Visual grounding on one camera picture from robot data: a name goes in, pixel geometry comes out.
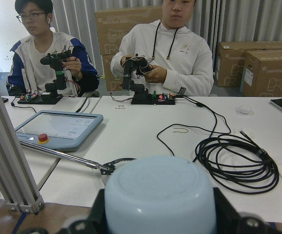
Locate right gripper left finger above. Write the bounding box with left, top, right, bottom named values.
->
left=19, top=189, right=106, bottom=234

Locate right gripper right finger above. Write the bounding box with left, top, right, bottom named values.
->
left=213, top=188, right=282, bottom=234

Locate light blue cup front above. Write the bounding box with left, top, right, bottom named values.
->
left=105, top=156, right=217, bottom=234

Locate metal reacher grabber tool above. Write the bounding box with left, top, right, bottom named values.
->
left=19, top=140, right=134, bottom=176

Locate blue teach pendant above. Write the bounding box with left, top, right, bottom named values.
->
left=15, top=110, right=103, bottom=152

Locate rubber band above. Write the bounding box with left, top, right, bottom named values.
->
left=173, top=127, right=189, bottom=134

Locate cardboard box right front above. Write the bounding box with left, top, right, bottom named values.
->
left=242, top=49, right=282, bottom=97

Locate person in white hoodie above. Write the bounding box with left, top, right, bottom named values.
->
left=110, top=0, right=214, bottom=97

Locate person in blue jacket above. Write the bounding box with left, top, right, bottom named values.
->
left=6, top=0, right=99, bottom=96

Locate cardboard box right back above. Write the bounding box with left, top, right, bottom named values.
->
left=215, top=41, right=282, bottom=87

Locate cardboard box behind person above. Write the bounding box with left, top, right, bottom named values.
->
left=95, top=5, right=162, bottom=91

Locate coiled black cable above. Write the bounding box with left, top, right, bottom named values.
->
left=156, top=96, right=280, bottom=195

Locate aluminium frame post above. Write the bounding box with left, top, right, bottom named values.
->
left=0, top=95, right=44, bottom=214

